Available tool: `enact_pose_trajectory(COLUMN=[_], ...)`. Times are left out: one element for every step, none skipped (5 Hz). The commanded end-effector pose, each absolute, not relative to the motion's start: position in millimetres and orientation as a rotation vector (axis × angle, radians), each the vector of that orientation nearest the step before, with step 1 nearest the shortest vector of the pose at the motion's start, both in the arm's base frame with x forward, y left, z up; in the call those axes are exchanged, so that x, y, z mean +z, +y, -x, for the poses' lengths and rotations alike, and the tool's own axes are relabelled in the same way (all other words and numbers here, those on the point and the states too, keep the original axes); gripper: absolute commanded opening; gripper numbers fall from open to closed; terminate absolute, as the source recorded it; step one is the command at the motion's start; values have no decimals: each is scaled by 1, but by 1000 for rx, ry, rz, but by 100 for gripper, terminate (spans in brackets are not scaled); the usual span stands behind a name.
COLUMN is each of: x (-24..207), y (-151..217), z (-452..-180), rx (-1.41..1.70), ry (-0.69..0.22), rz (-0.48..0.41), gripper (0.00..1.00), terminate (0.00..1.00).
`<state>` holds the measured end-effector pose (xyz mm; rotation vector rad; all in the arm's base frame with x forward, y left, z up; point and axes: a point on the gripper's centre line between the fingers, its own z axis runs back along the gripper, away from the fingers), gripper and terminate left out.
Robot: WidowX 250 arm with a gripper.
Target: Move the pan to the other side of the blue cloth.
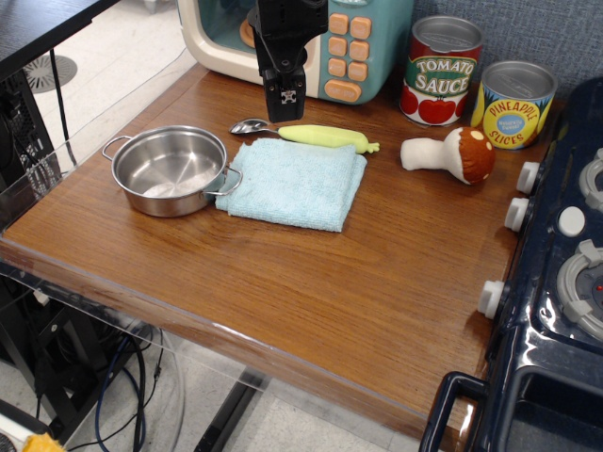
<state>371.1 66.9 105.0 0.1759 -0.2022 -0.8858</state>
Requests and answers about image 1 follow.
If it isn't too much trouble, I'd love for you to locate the blue cable under table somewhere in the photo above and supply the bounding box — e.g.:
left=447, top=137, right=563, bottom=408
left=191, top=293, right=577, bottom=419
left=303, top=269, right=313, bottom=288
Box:
left=93, top=334, right=147, bottom=452

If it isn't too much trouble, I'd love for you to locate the spoon with yellow handle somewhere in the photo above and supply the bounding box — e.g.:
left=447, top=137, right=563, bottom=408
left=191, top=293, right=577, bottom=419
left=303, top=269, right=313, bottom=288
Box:
left=229, top=118, right=381, bottom=154

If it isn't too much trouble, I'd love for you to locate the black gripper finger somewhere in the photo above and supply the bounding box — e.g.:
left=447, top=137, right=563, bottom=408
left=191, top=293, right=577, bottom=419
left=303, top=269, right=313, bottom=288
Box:
left=262, top=69, right=282, bottom=122
left=281, top=68, right=305, bottom=121

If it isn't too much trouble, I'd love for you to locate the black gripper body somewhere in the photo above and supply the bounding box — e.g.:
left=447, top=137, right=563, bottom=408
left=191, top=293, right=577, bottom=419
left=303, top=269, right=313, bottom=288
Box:
left=247, top=0, right=328, bottom=75

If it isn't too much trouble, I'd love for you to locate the black cable under table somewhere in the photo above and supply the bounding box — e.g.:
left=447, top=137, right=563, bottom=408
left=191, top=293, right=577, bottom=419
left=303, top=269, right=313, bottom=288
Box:
left=65, top=329, right=166, bottom=452

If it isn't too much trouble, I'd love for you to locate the white upper stove knob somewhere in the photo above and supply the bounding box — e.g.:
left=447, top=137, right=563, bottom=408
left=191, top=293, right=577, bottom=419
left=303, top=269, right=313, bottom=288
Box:
left=516, top=161, right=540, bottom=195

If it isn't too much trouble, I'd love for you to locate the dark blue toy stove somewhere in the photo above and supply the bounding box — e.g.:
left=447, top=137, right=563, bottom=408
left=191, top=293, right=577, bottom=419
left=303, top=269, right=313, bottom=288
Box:
left=420, top=78, right=602, bottom=451

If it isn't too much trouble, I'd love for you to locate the stainless steel pot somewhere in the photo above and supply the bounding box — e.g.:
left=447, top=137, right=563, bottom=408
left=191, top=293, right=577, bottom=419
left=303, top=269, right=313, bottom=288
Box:
left=102, top=125, right=243, bottom=218

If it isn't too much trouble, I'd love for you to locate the teal toy microwave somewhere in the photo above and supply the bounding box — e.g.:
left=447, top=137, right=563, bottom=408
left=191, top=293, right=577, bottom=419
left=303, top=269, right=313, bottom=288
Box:
left=177, top=0, right=414, bottom=105

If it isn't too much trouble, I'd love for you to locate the white lower stove knob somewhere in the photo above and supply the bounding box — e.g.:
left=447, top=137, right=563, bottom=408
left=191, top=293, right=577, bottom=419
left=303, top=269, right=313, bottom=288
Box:
left=478, top=281, right=505, bottom=319

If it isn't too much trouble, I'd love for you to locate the pineapple slices can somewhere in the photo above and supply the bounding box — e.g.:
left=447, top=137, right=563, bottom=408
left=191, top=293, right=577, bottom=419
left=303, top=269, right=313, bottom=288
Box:
left=470, top=60, right=558, bottom=150

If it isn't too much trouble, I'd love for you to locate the plush brown mushroom toy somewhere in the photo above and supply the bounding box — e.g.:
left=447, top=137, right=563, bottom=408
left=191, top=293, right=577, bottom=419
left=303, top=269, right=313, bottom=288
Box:
left=400, top=127, right=496, bottom=186

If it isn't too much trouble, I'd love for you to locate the yellow object at corner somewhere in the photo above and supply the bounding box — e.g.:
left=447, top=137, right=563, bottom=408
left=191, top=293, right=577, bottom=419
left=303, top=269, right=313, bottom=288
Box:
left=22, top=433, right=65, bottom=452

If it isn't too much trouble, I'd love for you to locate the tomato sauce can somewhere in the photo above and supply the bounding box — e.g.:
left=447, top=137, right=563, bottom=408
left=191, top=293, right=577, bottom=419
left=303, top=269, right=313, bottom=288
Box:
left=399, top=15, right=484, bottom=126

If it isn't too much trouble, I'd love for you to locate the white stove knob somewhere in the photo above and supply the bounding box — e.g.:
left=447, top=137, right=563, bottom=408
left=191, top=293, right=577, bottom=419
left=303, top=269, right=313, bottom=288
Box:
left=478, top=281, right=505, bottom=319
left=504, top=198, right=529, bottom=233
left=516, top=161, right=540, bottom=195

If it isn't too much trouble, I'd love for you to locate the white middle stove knob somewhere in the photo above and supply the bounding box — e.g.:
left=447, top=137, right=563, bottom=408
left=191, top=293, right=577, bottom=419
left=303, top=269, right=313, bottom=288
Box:
left=504, top=198, right=529, bottom=233

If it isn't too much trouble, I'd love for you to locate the light blue folded cloth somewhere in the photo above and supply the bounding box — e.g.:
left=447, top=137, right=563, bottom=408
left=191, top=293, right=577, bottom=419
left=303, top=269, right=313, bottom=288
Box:
left=216, top=138, right=367, bottom=233

